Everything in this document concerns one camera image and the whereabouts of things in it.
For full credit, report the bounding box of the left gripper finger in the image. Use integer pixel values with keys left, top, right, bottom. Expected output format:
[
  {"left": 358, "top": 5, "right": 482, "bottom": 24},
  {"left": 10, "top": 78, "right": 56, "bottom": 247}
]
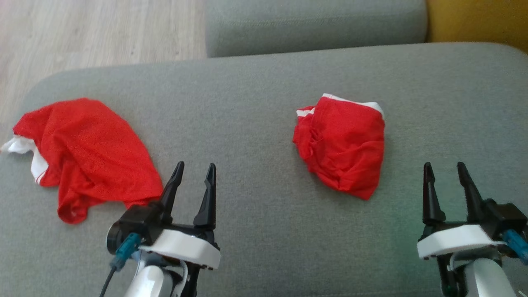
[
  {"left": 193, "top": 163, "right": 217, "bottom": 232},
  {"left": 158, "top": 161, "right": 185, "bottom": 226}
]

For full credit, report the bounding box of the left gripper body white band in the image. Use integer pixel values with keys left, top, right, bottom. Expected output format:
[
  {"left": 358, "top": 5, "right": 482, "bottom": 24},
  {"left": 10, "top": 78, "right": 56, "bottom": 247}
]
[{"left": 139, "top": 223, "right": 221, "bottom": 271}]

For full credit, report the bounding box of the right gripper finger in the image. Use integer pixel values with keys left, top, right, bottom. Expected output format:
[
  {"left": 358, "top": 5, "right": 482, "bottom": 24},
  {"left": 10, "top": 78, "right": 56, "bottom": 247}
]
[
  {"left": 457, "top": 161, "right": 487, "bottom": 223},
  {"left": 422, "top": 162, "right": 446, "bottom": 226}
]

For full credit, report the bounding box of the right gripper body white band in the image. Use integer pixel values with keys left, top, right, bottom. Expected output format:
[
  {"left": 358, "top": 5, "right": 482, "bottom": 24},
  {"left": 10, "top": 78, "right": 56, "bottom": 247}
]
[{"left": 417, "top": 220, "right": 506, "bottom": 261}]

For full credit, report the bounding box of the red jersey with white sleeves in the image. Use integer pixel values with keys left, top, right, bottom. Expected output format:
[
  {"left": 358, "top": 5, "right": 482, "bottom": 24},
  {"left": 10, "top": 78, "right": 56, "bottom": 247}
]
[{"left": 0, "top": 98, "right": 164, "bottom": 224}]

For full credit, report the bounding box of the red mesh garment white trim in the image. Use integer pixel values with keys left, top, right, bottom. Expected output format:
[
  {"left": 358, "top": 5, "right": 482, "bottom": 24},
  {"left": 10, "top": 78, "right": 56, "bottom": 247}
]
[{"left": 292, "top": 93, "right": 386, "bottom": 200}]

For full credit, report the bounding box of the large grey sofa seat cushion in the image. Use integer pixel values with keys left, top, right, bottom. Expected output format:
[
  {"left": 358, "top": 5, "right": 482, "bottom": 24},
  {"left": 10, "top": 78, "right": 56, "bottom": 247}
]
[{"left": 0, "top": 42, "right": 528, "bottom": 297}]

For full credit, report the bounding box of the yellow sofa back cushion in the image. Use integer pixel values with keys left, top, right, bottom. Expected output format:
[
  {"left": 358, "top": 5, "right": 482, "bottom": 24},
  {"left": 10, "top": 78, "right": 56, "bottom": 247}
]
[{"left": 425, "top": 0, "right": 528, "bottom": 52}]

